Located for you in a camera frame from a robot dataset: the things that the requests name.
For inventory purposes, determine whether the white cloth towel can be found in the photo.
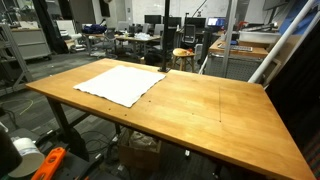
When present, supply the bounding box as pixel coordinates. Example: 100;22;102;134
73;65;167;108

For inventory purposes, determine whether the black bag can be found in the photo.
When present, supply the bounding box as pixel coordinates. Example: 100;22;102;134
144;51;165;67

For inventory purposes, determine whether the round wooden stool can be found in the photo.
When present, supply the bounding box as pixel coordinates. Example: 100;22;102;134
171;47;197;73

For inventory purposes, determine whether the long wooden work desk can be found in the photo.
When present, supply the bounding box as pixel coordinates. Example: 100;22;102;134
114;34;162;55

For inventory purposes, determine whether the black vertical pole stand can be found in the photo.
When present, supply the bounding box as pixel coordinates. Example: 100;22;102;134
158;0;172;73

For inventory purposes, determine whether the black headrest office chair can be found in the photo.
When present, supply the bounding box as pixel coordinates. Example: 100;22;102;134
182;24;197;45

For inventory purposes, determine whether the cardboard box with paper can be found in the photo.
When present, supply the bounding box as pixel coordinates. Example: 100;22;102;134
117;129;163;172

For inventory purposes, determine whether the black computer monitor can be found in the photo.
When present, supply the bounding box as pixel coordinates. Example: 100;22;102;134
184;17;207;30
143;14;163;25

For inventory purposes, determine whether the grey mesh office chair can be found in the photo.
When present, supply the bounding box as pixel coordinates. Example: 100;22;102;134
99;28;118;58

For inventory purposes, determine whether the perforated metal panel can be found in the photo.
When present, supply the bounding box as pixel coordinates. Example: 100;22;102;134
203;53;268;83

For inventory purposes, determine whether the grey computer keyboard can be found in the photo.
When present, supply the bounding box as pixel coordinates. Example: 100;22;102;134
216;43;254;53

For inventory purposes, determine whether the lit blue computer monitor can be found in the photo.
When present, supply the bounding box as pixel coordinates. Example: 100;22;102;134
206;16;227;29

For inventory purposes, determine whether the wooden office desk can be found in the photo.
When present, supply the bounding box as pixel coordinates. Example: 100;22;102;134
208;36;270;60

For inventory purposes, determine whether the blue jacket pile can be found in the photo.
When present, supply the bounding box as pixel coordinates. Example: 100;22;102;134
81;23;108;35

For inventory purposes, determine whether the black table leg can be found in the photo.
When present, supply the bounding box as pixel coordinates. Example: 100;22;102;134
46;97;91;162

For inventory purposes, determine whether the white chair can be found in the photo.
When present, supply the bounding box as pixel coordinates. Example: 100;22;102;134
55;19;83;52

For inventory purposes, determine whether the white plastic bin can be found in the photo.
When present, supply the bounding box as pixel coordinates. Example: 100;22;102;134
238;30;282;45

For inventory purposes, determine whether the white leaning pole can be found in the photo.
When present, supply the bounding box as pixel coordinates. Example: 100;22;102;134
248;0;320;84

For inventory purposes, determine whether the orange hand tool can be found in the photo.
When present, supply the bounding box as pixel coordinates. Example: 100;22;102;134
30;147;67;180

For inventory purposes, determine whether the grey drawer cabinet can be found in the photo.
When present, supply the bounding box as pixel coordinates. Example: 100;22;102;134
10;28;52;61

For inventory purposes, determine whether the white tape roll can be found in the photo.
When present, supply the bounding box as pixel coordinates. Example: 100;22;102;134
8;137;46;179

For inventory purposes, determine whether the black rounded object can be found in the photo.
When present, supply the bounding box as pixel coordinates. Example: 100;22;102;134
0;128;23;178

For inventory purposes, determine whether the black floor cable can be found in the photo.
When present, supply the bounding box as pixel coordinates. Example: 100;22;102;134
79;129;118;155

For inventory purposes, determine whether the grey vertical metal post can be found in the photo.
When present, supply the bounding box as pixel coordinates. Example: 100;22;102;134
221;0;239;79

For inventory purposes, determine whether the yellow floor cable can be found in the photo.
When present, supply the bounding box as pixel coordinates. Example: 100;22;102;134
17;98;35;116

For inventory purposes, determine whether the grey metal shelf frame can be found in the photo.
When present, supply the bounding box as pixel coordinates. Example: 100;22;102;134
0;23;34;98

